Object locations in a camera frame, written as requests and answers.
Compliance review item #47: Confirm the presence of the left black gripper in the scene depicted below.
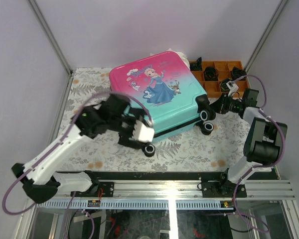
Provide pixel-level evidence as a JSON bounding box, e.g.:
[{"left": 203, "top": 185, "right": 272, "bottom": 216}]
[{"left": 109, "top": 109, "right": 149, "bottom": 148}]

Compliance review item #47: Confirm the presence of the pink and teal suitcase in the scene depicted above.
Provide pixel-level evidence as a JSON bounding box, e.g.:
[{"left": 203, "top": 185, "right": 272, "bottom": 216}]
[{"left": 108, "top": 50, "right": 217, "bottom": 157}]

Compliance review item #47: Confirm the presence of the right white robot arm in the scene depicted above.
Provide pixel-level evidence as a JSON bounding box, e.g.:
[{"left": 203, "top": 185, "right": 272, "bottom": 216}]
[{"left": 211, "top": 89, "right": 288, "bottom": 197}]

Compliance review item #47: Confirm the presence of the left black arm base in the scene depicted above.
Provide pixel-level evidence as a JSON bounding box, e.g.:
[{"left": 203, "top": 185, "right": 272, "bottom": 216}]
[{"left": 88, "top": 179, "right": 115, "bottom": 199}]

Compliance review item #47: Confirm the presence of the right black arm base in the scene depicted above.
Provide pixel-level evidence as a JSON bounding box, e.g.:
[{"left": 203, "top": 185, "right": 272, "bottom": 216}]
[{"left": 197, "top": 173, "right": 247, "bottom": 198}]

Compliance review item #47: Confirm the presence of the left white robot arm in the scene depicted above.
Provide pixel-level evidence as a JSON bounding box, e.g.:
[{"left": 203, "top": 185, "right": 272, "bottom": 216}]
[{"left": 11, "top": 92, "right": 154, "bottom": 204}]

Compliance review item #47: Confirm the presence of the rolled blue green sock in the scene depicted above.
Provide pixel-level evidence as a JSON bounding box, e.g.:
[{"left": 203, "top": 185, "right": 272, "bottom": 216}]
[{"left": 219, "top": 78, "right": 230, "bottom": 93}]

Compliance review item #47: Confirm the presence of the orange compartment tray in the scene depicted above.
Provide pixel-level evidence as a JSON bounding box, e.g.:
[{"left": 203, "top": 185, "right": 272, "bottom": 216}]
[{"left": 191, "top": 60, "right": 244, "bottom": 98}]

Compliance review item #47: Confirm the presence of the rolled dark sock middle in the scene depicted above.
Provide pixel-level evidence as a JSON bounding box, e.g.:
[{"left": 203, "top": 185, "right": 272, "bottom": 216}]
[{"left": 203, "top": 66, "right": 219, "bottom": 81}]

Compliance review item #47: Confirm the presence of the rolled dark sock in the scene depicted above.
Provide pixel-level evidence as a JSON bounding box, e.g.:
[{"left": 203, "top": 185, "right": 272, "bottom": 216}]
[
  {"left": 230, "top": 66, "right": 247, "bottom": 80},
  {"left": 203, "top": 66, "right": 219, "bottom": 81}
]

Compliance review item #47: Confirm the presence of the rolled dark sock right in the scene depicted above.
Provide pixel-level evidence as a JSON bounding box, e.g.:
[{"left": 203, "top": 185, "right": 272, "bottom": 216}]
[{"left": 230, "top": 66, "right": 247, "bottom": 80}]

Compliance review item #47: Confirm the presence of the rolled dark sock outside tray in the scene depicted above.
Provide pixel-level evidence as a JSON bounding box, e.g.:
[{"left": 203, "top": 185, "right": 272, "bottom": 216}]
[{"left": 189, "top": 57, "right": 202, "bottom": 71}]

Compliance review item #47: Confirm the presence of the white crumpled cloth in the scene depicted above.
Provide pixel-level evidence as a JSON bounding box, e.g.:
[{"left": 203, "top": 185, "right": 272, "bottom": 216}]
[{"left": 168, "top": 48, "right": 190, "bottom": 68}]

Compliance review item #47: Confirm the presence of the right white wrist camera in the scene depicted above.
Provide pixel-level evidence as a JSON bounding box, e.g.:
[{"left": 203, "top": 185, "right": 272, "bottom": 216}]
[{"left": 226, "top": 81, "right": 239, "bottom": 97}]

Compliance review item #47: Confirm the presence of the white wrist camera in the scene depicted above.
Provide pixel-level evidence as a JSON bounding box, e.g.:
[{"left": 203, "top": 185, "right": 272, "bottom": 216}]
[
  {"left": 132, "top": 120, "right": 155, "bottom": 143},
  {"left": 226, "top": 81, "right": 239, "bottom": 97}
]

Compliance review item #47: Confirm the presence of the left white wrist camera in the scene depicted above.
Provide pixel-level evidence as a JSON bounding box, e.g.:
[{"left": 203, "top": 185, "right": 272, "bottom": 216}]
[{"left": 132, "top": 120, "right": 155, "bottom": 143}]

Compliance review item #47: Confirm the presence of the aluminium mounting rail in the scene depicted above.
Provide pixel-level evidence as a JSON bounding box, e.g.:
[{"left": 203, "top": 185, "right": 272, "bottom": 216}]
[{"left": 36, "top": 171, "right": 295, "bottom": 211}]

